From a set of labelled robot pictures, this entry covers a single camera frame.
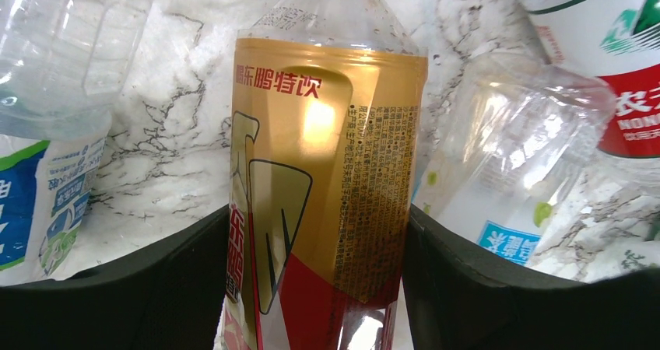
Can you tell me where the gold red label bottle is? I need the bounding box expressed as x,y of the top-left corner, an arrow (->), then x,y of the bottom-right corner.
220,0 -> 428,349

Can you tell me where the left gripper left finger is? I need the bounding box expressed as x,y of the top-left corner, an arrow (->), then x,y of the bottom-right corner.
1,208 -> 229,349

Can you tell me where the red nongfu label bottle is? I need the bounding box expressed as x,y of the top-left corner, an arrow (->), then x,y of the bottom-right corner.
518,0 -> 659,191

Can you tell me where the white suntory label bottle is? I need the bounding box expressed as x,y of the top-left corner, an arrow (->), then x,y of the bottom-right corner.
413,52 -> 616,265

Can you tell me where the blue green label bottle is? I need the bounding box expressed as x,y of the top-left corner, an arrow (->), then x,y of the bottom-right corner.
1,0 -> 153,286

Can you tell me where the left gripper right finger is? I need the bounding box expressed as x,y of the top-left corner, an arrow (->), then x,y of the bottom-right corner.
402,208 -> 659,349

